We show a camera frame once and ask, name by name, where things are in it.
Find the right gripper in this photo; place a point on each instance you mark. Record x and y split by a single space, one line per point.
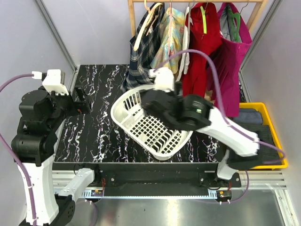
171 94

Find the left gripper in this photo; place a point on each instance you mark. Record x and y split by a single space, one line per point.
82 106

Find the white plastic laundry basket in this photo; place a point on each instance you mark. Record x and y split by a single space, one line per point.
148 131

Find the navy plaid skirt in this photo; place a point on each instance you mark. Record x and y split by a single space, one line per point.
143 47

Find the pastel floral skirt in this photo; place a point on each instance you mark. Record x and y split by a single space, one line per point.
176 39

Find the pink plastic hanger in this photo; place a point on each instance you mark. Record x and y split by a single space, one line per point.
170 28

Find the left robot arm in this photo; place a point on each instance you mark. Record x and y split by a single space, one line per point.
42 114

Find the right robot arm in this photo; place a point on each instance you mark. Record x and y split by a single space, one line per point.
194 113

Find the yellow-green hanger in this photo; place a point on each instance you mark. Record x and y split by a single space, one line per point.
203 12

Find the green hanger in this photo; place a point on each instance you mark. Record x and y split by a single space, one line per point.
235 22

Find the white garment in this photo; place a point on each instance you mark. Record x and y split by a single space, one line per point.
185 59

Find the magenta dress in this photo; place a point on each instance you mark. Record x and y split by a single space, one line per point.
227 60

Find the yellow plastic bin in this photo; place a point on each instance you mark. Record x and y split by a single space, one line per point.
259 106

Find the folded dark clothes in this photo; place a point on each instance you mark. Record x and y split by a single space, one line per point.
252 120

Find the wooden clothes rack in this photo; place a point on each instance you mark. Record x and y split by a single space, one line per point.
254 17

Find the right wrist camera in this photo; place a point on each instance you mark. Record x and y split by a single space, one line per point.
163 79

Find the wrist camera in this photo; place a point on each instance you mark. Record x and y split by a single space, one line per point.
163 79
54 82

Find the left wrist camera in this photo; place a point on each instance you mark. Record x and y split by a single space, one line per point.
54 82

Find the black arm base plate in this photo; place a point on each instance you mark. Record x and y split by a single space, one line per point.
147 180

